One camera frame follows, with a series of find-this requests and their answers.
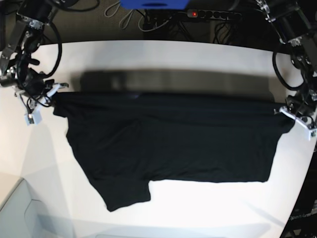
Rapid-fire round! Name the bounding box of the black power strip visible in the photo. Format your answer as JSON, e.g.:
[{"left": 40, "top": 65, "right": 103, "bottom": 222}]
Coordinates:
[{"left": 186, "top": 9, "right": 242, "bottom": 21}]

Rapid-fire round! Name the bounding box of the white cable on floor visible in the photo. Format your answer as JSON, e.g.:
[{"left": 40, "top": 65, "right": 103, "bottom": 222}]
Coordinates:
[{"left": 104, "top": 2, "right": 149, "bottom": 32}]

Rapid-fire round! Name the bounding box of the blue box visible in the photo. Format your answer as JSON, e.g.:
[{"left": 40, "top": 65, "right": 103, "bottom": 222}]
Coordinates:
[{"left": 120, "top": 0, "right": 189, "bottom": 9}]

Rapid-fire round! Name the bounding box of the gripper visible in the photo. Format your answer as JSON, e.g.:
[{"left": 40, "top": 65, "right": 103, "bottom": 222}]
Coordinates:
[
  {"left": 274, "top": 95, "right": 317, "bottom": 130},
  {"left": 14, "top": 79, "right": 69, "bottom": 114}
]

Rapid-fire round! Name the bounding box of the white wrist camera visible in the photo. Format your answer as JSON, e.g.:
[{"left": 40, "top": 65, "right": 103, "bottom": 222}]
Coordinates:
[
  {"left": 24, "top": 111, "right": 42, "bottom": 125},
  {"left": 307, "top": 128, "right": 317, "bottom": 141}
]

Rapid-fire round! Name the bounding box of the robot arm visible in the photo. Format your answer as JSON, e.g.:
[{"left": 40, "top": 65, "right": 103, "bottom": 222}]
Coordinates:
[
  {"left": 257, "top": 0, "right": 317, "bottom": 133},
  {"left": 0, "top": 0, "right": 73, "bottom": 116}
]

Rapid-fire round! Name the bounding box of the black t-shirt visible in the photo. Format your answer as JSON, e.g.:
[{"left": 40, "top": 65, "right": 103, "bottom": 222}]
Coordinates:
[{"left": 53, "top": 92, "right": 294, "bottom": 212}]

